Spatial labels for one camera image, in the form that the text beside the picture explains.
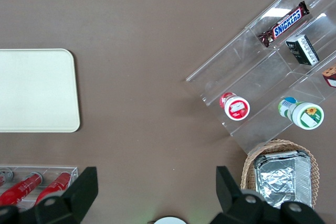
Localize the Snickers chocolate bar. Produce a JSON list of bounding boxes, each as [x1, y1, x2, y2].
[[257, 1, 310, 48]]

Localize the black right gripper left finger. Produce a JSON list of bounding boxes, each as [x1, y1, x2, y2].
[[0, 166, 99, 224]]

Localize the woven wicker basket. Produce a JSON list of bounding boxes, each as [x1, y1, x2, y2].
[[240, 138, 320, 210]]

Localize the aluminium foil food container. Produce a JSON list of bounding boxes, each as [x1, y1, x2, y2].
[[253, 150, 313, 209]]

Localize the white round object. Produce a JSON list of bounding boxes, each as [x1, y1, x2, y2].
[[153, 216, 188, 224]]

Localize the chocolate chip cookie package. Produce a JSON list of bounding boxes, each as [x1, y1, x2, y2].
[[322, 63, 336, 88]]

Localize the red lid yogurt bottle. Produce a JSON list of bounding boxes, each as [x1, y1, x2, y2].
[[219, 91, 250, 121]]

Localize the red cola bottle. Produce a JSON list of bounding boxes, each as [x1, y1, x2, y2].
[[34, 172, 71, 206], [0, 172, 44, 206]]

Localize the clear acrylic bottle box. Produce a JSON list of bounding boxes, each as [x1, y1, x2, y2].
[[0, 165, 79, 211]]

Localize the cream rectangular tray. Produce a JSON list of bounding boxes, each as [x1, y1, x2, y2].
[[0, 48, 81, 133]]

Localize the small black carton box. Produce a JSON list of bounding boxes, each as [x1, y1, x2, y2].
[[285, 34, 320, 66]]

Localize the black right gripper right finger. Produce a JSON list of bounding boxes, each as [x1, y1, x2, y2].
[[209, 166, 326, 224]]

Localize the clear cap cola bottle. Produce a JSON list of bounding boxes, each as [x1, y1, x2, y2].
[[0, 170, 14, 187]]

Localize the clear acrylic tiered display stand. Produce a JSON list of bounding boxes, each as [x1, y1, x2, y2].
[[185, 0, 336, 156]]

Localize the green label yogurt bottle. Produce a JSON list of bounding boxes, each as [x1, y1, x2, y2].
[[278, 97, 325, 131]]

